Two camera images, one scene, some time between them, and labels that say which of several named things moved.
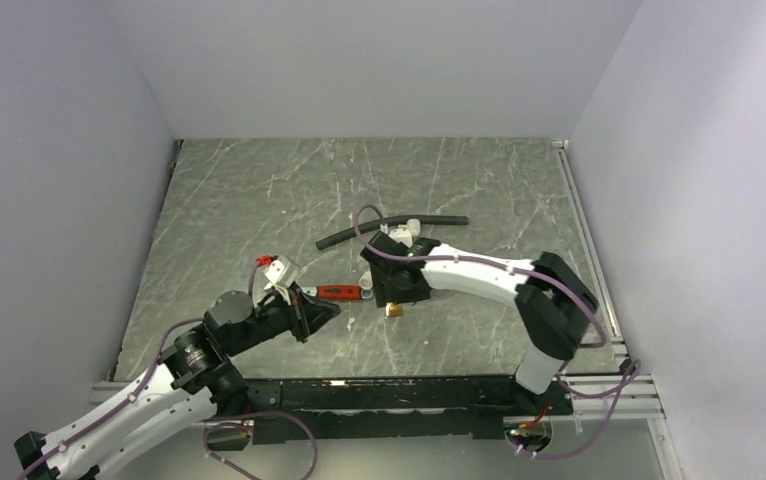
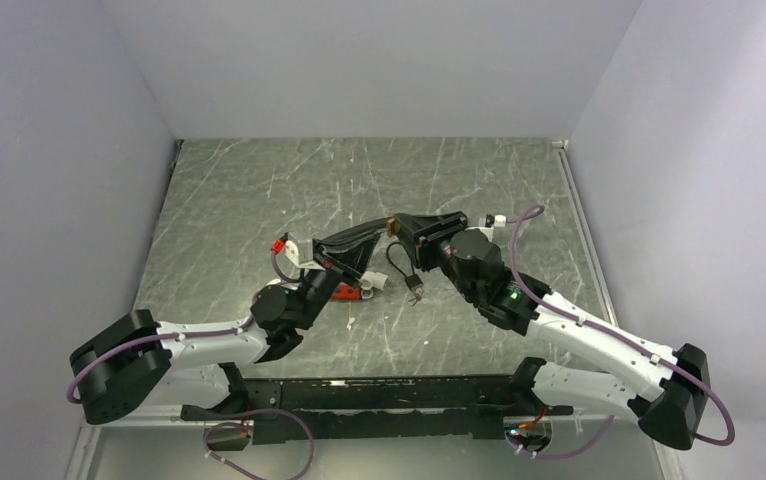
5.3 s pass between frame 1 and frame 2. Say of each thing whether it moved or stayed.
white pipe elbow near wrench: stayed
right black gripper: moved
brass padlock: moved
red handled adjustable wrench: stayed
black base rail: stayed
